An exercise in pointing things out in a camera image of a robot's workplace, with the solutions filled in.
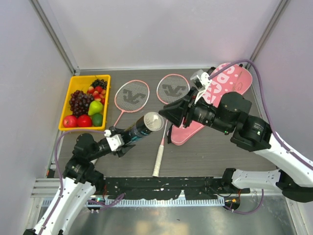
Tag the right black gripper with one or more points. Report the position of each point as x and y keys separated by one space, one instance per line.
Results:
x=174 y=111

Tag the purple grape bunch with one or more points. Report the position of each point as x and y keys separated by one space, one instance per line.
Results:
x=79 y=103

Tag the pink badminton racket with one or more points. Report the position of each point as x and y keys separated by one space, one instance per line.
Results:
x=170 y=88
x=130 y=98

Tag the right red apple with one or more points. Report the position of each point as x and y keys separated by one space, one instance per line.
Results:
x=84 y=121

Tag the black shuttlecock tube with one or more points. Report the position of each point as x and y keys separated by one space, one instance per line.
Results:
x=135 y=132

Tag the green lime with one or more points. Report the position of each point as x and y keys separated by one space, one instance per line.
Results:
x=97 y=120

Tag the right pink badminton racket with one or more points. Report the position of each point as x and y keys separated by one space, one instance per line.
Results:
x=170 y=88

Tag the black grape bunch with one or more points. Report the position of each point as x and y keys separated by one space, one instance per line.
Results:
x=100 y=83

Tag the white cable duct strip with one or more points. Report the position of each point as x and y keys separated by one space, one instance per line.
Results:
x=180 y=202

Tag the yellow plastic bin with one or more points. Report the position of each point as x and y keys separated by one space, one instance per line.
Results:
x=83 y=83

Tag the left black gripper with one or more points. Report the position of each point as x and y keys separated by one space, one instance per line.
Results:
x=122 y=149

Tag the clear tube lid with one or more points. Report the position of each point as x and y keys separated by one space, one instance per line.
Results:
x=153 y=121

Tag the pink racket bag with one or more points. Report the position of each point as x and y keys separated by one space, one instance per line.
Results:
x=234 y=79

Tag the green pear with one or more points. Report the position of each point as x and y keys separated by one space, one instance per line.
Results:
x=95 y=107

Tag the left pink badminton racket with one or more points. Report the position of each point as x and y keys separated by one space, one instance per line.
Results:
x=130 y=98

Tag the left red apple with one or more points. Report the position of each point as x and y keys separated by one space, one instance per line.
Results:
x=70 y=121

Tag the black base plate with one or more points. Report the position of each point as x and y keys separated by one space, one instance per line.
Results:
x=167 y=188

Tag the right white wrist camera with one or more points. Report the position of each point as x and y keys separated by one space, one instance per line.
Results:
x=202 y=81

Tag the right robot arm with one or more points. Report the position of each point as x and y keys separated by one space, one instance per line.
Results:
x=294 y=175

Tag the red apple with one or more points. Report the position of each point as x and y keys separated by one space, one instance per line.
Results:
x=84 y=121
x=70 y=121

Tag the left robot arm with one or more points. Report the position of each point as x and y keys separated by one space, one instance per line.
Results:
x=80 y=180

